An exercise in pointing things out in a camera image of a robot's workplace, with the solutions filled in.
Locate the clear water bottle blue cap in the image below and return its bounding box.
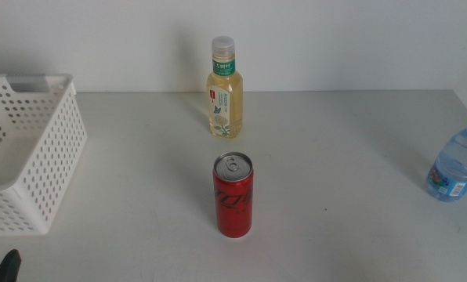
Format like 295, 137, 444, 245
425, 115, 467, 203

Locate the red soda can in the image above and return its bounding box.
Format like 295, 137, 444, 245
212, 151, 255, 239

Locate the yellow tea bottle green label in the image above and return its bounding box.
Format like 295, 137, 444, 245
206, 35, 244, 139

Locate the white perforated plastic basket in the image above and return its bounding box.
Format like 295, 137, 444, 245
0, 73, 89, 237

